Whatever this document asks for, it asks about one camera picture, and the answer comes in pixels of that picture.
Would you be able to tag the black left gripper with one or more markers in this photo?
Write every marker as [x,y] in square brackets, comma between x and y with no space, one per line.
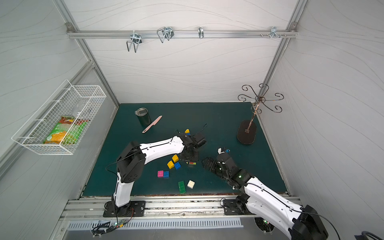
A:
[190,151]

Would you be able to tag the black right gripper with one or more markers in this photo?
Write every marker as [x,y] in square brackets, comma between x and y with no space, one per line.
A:
[216,163]

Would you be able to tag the cream lego brick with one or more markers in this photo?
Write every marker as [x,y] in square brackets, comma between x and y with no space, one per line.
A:
[191,184]

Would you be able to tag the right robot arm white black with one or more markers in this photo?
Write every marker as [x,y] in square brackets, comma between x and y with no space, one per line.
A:
[255,198]

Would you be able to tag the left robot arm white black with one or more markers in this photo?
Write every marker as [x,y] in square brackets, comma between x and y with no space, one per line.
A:
[131,163]

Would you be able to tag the blue lego brick centre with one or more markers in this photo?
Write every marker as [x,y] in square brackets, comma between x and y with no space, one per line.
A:
[177,165]

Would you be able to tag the dark green long lego brick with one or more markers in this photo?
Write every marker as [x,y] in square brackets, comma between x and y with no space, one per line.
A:
[182,188]

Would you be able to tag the black metal jewelry stand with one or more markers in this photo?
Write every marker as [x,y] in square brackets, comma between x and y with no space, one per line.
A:
[247,130]

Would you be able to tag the pink plastic knife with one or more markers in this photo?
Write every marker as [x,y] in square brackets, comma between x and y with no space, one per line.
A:
[152,124]

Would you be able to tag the dark green metal tumbler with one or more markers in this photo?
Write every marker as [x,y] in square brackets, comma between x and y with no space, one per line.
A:
[143,117]

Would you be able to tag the metal hook clip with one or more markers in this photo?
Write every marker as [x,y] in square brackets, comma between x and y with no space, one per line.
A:
[134,42]
[201,32]
[273,34]
[165,33]

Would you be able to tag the green snack bag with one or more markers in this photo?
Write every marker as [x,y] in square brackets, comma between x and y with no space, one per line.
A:
[67,131]

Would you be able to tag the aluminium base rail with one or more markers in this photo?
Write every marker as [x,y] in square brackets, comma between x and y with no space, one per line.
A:
[205,206]

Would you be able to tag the white wire basket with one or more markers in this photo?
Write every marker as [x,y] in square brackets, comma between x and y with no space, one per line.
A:
[79,101]

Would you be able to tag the aluminium crossbar rail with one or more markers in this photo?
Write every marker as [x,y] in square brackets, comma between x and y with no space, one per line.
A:
[179,34]

